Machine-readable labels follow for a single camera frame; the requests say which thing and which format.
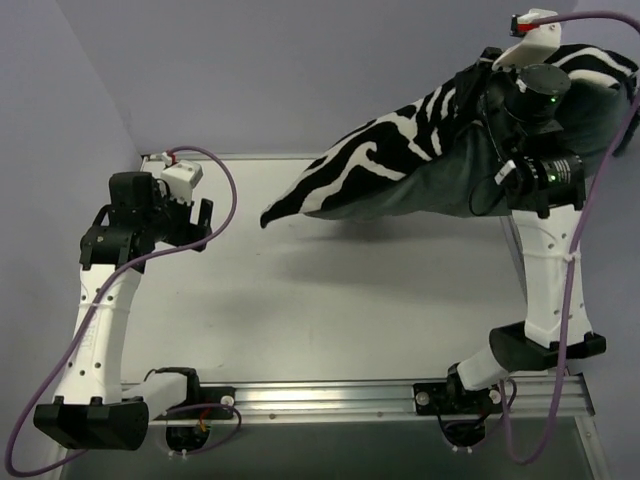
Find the zebra and green pillowcase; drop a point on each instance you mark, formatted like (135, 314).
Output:
(435, 155)

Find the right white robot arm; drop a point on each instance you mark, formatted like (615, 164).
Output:
(544, 185)

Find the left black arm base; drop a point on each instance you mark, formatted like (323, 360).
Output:
(200, 400)

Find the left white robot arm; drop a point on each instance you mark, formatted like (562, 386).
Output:
(89, 410)

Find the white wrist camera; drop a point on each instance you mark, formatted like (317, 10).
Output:
(538, 38)
(181, 179)

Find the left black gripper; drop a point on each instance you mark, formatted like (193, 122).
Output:
(189, 220)

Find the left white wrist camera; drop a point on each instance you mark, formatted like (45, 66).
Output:
(181, 179)

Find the aluminium mounting rail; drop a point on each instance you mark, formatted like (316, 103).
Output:
(357, 401)

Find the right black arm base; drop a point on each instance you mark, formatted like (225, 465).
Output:
(461, 414)

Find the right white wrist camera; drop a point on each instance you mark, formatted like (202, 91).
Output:
(538, 38)

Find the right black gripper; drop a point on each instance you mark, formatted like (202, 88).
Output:
(470, 80)

